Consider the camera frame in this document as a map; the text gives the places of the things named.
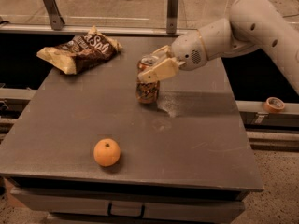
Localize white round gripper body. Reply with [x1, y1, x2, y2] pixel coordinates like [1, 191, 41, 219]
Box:
[171, 30, 207, 71]

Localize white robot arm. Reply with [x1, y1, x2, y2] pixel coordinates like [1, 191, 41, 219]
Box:
[138, 0, 299, 93]

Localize metal rail bracket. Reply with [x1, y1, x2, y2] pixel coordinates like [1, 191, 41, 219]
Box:
[166, 0, 178, 34]
[43, 0, 65, 31]

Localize orange fruit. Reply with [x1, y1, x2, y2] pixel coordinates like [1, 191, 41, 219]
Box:
[93, 138, 121, 167]

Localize left metal rail bracket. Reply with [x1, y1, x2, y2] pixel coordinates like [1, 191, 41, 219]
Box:
[43, 0, 65, 31]

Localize grey drawer with black handle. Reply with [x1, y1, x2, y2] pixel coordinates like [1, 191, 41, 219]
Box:
[10, 187, 245, 224]

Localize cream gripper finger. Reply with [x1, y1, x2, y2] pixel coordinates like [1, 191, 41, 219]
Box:
[137, 57, 184, 83]
[151, 45, 173, 58]

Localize orange soda can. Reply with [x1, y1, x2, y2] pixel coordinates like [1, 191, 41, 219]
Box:
[135, 55, 160, 105]

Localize brown chip bag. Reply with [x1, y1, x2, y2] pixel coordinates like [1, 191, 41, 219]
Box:
[36, 26, 122, 75]

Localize orange tape roll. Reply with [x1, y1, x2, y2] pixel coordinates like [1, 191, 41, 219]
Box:
[264, 97, 285, 113]

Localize middle metal rail bracket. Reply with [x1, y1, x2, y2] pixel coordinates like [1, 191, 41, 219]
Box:
[166, 0, 178, 34]

